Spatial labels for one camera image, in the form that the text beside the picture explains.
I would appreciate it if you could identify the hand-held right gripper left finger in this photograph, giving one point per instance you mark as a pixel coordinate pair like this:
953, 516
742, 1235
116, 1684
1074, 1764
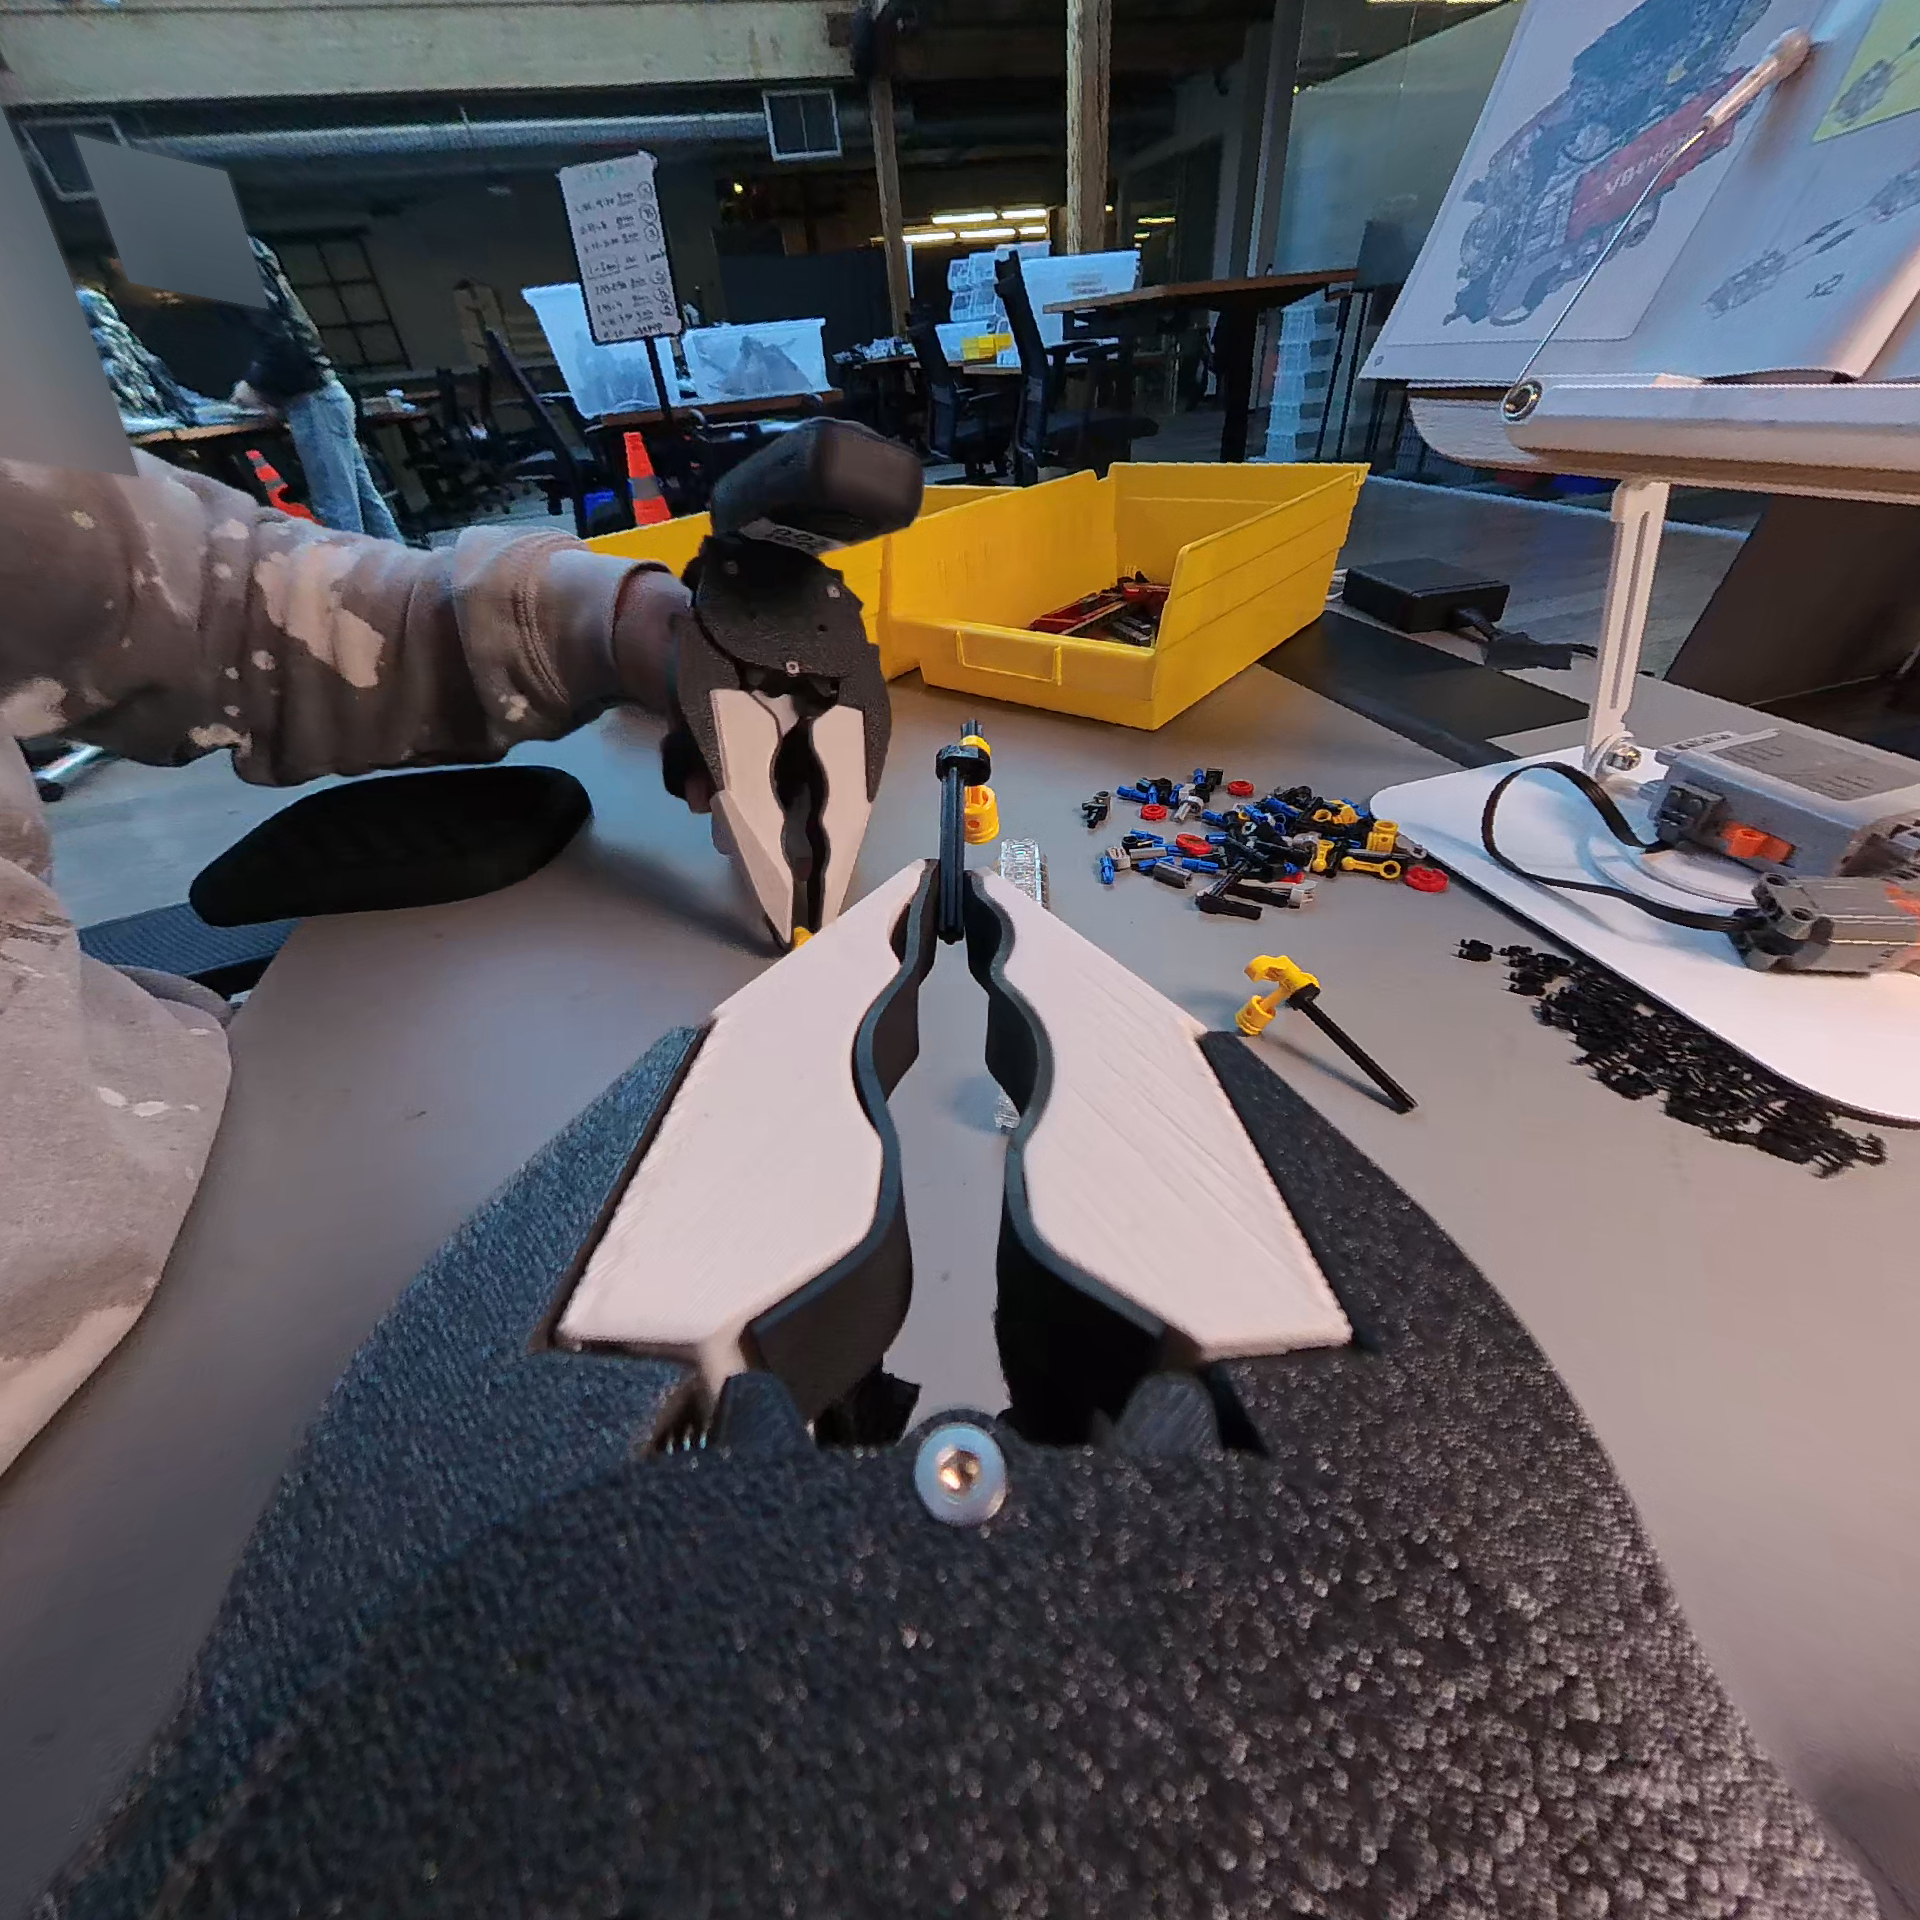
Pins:
750, 1171

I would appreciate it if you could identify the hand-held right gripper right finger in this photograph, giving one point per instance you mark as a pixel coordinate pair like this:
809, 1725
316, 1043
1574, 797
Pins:
1154, 1184

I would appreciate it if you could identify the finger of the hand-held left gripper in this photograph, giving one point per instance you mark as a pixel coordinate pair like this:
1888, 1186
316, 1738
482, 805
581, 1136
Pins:
748, 779
849, 779

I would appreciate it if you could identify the black toy axle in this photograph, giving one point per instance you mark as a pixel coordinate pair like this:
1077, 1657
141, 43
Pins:
949, 855

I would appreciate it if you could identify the yellow toy crank piece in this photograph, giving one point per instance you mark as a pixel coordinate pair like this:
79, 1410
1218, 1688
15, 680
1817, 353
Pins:
980, 812

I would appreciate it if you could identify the yellow and black axle assembly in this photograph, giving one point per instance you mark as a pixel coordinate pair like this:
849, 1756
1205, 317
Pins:
1276, 973

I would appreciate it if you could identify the person's left forearm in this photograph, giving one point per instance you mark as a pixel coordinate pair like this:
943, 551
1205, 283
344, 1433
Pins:
375, 629

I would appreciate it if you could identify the grey desk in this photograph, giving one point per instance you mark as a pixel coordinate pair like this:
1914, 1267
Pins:
1500, 1348

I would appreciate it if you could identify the person's left hand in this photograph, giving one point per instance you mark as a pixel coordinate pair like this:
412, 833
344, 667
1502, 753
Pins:
648, 644

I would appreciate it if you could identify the yellow plastic bin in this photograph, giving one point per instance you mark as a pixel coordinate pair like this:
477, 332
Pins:
629, 543

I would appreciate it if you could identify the orange traffic cone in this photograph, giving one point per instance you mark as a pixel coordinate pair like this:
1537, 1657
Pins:
648, 487
277, 487

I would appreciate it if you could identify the clear toy brick grey rod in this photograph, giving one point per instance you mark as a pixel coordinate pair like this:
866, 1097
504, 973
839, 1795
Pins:
1025, 868

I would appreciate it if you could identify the yellow bin with toy parts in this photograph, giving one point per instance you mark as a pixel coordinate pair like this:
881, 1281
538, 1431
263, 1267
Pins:
1050, 681

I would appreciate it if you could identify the clear plastic storage box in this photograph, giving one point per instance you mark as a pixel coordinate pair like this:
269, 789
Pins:
578, 353
757, 359

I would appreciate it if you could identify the black office chair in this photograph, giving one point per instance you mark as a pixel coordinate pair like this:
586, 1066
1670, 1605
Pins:
961, 405
1050, 388

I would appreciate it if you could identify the red and black toy parts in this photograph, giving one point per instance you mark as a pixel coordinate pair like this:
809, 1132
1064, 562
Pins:
1103, 609

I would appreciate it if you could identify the pile of colourful toy pieces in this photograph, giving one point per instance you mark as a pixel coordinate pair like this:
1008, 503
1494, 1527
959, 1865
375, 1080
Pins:
1261, 840

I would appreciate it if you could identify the black chair armrest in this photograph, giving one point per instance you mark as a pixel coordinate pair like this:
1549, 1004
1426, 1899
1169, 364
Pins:
389, 840

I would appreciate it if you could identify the white notice sign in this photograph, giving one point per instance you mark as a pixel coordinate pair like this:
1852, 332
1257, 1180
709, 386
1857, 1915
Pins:
617, 248

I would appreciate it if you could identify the wooden high table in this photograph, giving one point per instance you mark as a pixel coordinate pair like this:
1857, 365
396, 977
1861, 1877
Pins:
1201, 283

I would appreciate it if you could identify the heap of black toy pins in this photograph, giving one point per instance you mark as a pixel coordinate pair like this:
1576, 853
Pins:
1681, 1066

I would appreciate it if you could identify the black power adapter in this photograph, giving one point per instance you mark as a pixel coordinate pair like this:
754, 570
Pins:
1417, 593

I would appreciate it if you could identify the grey toy motor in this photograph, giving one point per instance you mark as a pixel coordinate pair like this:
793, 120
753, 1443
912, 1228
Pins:
1846, 922

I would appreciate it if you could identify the grey toy battery box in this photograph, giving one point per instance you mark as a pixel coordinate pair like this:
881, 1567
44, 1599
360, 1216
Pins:
1800, 786

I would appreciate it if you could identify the toy building instruction booklet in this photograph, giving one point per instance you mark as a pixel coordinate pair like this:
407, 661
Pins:
1500, 225

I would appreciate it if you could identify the black sign board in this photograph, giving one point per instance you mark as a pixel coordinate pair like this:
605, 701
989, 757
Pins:
1800, 599

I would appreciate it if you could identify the wooden support post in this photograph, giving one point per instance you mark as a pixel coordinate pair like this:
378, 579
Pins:
1088, 120

